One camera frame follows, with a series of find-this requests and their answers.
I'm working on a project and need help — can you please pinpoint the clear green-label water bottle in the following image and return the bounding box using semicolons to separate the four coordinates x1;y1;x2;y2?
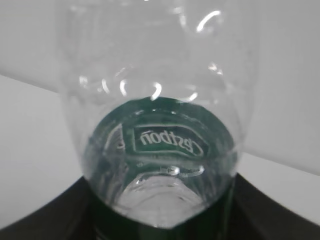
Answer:
55;0;259;240

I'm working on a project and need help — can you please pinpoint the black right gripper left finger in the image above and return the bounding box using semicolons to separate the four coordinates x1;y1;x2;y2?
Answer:
0;172;93;240

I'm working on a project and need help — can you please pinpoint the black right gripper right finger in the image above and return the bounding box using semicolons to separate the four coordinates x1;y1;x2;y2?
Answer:
231;174;320;240

